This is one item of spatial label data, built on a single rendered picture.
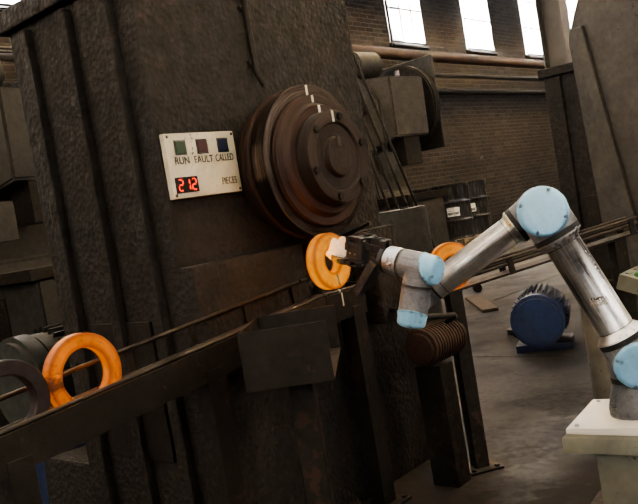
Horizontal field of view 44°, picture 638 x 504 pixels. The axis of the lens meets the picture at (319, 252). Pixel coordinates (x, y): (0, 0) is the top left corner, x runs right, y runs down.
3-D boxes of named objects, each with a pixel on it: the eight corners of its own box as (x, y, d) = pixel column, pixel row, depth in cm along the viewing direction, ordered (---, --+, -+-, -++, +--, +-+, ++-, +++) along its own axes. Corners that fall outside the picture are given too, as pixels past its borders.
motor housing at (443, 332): (424, 488, 262) (399, 330, 259) (458, 464, 279) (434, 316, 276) (458, 492, 253) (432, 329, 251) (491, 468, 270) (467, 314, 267)
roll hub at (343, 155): (304, 209, 230) (288, 113, 228) (362, 199, 251) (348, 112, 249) (319, 206, 226) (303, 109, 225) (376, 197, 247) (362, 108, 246)
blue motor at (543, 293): (513, 359, 426) (503, 296, 424) (524, 337, 479) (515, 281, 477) (572, 354, 415) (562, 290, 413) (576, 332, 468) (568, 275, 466)
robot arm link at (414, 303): (428, 324, 208) (434, 283, 206) (424, 332, 197) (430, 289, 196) (399, 319, 209) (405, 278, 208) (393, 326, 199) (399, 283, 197)
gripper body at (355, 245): (360, 231, 215) (397, 238, 207) (359, 261, 217) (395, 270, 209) (342, 235, 209) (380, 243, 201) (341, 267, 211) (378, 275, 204)
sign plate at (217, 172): (170, 200, 217) (158, 135, 216) (238, 191, 236) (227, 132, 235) (175, 199, 215) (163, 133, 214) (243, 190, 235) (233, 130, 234)
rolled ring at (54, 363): (98, 430, 178) (90, 429, 181) (134, 358, 187) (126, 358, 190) (34, 391, 168) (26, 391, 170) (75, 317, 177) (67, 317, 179)
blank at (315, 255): (299, 242, 213) (308, 240, 211) (333, 228, 225) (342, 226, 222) (314, 296, 215) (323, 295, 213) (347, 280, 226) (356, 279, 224)
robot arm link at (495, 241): (543, 176, 208) (397, 286, 220) (545, 176, 198) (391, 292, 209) (571, 211, 207) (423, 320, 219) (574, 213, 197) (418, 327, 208)
